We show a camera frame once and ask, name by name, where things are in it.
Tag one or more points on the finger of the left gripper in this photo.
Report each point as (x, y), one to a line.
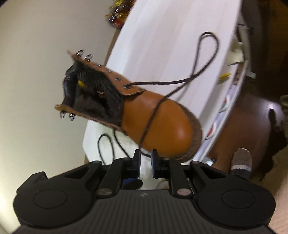
(132, 184)

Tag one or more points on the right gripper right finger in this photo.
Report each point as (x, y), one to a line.
(221, 198)

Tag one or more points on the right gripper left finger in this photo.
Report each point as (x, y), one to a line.
(63, 199)

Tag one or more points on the brown leather work boot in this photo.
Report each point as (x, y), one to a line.
(95, 92)

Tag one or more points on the dark brown shoelace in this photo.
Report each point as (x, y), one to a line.
(184, 82)

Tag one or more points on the grey slipper foot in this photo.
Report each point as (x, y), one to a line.
(241, 164)

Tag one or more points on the cooking oil bottles cluster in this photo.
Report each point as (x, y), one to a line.
(119, 12)

